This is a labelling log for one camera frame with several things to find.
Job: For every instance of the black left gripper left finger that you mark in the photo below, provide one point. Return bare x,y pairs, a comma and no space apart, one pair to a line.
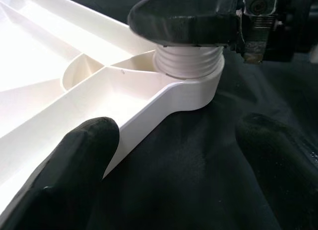
62,180

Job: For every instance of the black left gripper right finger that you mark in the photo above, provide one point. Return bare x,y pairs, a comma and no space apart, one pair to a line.
285,180

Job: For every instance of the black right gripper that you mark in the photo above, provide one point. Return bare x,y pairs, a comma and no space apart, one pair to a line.
278,23

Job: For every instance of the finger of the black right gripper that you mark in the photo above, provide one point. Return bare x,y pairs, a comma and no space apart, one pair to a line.
186,19

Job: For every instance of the white plastic table leg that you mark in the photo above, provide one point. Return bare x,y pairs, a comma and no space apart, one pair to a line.
188,61

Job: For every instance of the white plastic table top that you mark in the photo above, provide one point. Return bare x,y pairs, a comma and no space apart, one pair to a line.
74,78

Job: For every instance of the black table cloth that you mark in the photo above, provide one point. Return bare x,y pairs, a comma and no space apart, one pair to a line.
198,165

